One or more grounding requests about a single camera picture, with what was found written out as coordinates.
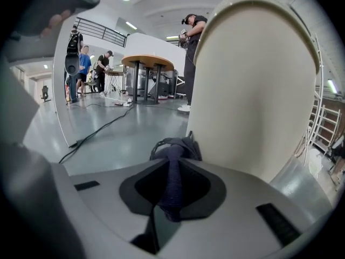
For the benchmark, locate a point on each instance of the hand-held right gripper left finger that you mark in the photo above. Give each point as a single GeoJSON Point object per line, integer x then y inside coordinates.
{"type": "Point", "coordinates": [107, 212]}

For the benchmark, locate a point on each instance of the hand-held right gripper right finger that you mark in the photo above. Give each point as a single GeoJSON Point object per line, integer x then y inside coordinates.
{"type": "Point", "coordinates": [237, 198]}

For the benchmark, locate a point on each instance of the dark blue cloth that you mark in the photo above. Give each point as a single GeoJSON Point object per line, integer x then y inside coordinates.
{"type": "Point", "coordinates": [175, 155]}

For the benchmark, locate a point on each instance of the cream plastic trash bin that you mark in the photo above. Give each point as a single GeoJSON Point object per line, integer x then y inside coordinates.
{"type": "Point", "coordinates": [256, 90]}

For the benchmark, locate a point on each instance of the person's left hand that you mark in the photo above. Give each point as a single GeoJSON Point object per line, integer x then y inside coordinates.
{"type": "Point", "coordinates": [56, 21]}

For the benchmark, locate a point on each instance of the black railing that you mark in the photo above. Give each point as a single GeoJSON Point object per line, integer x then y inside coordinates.
{"type": "Point", "coordinates": [102, 31]}

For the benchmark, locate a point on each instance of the white plastic bag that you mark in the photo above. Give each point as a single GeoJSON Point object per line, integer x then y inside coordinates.
{"type": "Point", "coordinates": [315, 162]}

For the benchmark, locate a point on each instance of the black office chair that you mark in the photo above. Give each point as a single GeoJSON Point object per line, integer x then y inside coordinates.
{"type": "Point", "coordinates": [45, 93]}

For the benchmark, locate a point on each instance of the round wooden table black legs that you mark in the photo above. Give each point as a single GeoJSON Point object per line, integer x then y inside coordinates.
{"type": "Point", "coordinates": [147, 61]}

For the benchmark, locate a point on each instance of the white power strip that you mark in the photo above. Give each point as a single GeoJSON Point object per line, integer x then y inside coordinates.
{"type": "Point", "coordinates": [128, 103]}

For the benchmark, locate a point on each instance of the plastic-wrapped silver machine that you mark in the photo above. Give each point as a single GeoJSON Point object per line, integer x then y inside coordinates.
{"type": "Point", "coordinates": [140, 80]}

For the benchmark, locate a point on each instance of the black folding cart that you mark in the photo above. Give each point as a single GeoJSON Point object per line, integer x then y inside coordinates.
{"type": "Point", "coordinates": [180, 86]}

